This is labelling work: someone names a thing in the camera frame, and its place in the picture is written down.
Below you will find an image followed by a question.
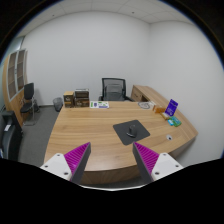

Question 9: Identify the dark grey computer mouse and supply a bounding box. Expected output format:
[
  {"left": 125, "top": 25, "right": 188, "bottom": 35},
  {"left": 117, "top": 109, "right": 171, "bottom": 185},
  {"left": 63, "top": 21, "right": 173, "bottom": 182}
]
[{"left": 127, "top": 125, "right": 137, "bottom": 138}]

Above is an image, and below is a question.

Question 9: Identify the dark box upper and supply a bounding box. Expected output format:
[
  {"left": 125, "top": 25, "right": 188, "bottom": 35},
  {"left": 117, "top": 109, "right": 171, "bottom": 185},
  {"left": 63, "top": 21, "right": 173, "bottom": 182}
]
[{"left": 75, "top": 89, "right": 89, "bottom": 98}]

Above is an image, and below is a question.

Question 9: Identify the wooden side credenza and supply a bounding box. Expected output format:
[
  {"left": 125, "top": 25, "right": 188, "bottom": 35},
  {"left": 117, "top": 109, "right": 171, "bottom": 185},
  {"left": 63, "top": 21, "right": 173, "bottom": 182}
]
[{"left": 131, "top": 85, "right": 168, "bottom": 106}]

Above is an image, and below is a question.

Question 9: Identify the wooden office desk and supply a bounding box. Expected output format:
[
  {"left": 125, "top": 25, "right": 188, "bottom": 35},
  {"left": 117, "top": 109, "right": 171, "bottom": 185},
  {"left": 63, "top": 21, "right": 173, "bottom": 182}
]
[{"left": 45, "top": 102, "right": 197, "bottom": 184}]

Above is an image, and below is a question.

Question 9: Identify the desk cable grommet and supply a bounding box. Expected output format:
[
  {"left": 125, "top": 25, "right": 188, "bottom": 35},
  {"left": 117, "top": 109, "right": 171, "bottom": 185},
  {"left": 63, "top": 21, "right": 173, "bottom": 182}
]
[{"left": 166, "top": 135, "right": 173, "bottom": 140}]

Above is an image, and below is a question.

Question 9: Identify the orange small box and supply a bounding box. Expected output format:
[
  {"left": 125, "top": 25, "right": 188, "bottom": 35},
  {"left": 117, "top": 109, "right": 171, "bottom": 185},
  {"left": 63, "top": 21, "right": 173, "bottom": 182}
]
[{"left": 153, "top": 105, "right": 166, "bottom": 113}]

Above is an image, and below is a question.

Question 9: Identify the white green leaflet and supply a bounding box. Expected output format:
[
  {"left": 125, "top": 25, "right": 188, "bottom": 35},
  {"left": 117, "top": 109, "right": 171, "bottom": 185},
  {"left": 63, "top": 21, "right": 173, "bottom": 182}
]
[{"left": 90, "top": 101, "right": 109, "bottom": 109}]

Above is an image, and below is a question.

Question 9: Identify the grey mesh waste bin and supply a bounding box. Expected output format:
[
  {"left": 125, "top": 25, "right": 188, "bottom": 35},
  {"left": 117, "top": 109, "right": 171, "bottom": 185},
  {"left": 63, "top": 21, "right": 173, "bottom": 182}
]
[{"left": 53, "top": 97, "right": 63, "bottom": 112}]

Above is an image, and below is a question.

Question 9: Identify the black visitor chair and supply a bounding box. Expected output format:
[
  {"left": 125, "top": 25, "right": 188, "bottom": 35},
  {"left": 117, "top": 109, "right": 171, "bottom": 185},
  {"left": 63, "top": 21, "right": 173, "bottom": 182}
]
[{"left": 20, "top": 83, "right": 39, "bottom": 126}]

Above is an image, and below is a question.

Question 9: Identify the dark grey mouse pad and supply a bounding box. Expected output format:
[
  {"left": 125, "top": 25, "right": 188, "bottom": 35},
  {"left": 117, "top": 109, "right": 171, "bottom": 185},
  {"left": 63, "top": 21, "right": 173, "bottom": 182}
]
[{"left": 113, "top": 120, "right": 150, "bottom": 145}]

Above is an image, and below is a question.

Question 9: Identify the wooden glass-door cabinet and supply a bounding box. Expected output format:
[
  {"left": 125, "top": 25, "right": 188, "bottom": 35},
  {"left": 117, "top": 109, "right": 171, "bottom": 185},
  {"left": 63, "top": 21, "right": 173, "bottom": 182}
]
[{"left": 2, "top": 49, "right": 28, "bottom": 125}]

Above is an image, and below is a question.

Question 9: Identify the coiled white cable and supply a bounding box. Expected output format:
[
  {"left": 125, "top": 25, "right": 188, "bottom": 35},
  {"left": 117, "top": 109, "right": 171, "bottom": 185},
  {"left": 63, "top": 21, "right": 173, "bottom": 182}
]
[{"left": 137, "top": 101, "right": 155, "bottom": 110}]

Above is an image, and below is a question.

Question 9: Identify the black mesh office chair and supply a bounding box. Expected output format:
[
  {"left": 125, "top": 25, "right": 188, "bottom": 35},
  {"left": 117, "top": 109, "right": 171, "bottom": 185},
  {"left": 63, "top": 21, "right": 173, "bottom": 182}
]
[{"left": 99, "top": 78, "right": 133, "bottom": 102}]

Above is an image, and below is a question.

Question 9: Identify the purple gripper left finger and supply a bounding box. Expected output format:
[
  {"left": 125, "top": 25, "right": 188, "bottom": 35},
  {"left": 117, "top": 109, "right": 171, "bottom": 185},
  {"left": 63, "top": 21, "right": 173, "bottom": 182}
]
[{"left": 41, "top": 142, "right": 91, "bottom": 184}]

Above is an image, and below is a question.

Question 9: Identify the brown box lower right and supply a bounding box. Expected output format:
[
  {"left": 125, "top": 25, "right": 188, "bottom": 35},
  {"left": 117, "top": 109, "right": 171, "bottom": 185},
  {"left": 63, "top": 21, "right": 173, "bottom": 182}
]
[{"left": 75, "top": 98, "right": 89, "bottom": 107}]

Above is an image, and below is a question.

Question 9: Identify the green card pack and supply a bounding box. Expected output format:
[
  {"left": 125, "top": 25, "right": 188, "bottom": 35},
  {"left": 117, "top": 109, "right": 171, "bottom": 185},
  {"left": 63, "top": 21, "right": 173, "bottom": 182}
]
[{"left": 168, "top": 116, "right": 182, "bottom": 127}]

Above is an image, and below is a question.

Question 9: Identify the brown cardboard box left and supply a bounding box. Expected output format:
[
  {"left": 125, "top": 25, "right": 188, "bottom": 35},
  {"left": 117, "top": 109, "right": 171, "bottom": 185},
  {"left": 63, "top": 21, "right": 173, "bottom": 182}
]
[{"left": 63, "top": 91, "right": 74, "bottom": 108}]

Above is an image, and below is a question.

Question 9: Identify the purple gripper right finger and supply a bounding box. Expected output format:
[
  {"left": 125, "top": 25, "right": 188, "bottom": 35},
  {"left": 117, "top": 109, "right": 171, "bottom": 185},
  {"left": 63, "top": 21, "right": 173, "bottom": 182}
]
[{"left": 132, "top": 142, "right": 183, "bottom": 184}]

